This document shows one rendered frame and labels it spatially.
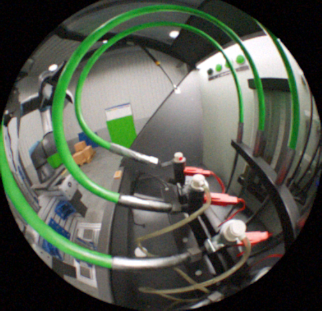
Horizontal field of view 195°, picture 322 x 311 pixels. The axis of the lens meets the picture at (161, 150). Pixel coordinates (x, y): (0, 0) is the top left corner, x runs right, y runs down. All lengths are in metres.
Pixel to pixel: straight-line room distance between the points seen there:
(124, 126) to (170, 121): 2.97
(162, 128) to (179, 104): 0.16
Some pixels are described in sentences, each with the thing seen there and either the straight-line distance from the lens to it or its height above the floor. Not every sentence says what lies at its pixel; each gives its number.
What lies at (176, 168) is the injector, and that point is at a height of 1.08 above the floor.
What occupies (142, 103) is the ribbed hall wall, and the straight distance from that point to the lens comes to 6.68.
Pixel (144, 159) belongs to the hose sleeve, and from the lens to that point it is 0.18.
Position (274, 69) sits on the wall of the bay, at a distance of 0.36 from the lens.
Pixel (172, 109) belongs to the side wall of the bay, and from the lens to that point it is 0.50.
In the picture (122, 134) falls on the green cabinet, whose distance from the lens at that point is 3.44.
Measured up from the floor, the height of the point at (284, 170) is 1.13.
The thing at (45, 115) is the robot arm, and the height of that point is 1.41.
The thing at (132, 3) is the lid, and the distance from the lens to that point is 0.52.
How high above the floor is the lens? 1.20
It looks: 23 degrees down
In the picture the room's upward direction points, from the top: 10 degrees counter-clockwise
